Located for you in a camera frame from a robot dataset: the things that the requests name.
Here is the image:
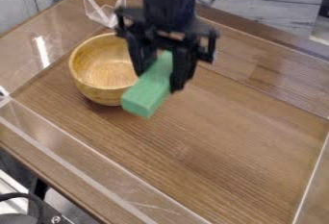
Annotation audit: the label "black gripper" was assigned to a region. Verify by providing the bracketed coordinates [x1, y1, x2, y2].
[115, 0, 218, 92]

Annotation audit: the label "brown wooden bowl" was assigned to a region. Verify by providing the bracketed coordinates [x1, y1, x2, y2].
[68, 33, 138, 106]

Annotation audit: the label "green wooden block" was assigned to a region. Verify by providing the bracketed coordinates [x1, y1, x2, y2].
[120, 51, 172, 118]

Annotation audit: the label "clear acrylic tray walls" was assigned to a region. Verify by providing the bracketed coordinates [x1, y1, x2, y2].
[0, 0, 329, 224]

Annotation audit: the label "clear acrylic corner bracket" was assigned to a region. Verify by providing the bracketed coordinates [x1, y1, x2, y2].
[81, 0, 127, 29]

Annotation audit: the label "black table leg bracket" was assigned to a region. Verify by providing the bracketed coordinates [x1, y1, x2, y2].
[28, 178, 73, 224]

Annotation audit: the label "black floor cable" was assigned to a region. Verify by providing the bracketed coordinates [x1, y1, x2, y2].
[0, 192, 45, 224]

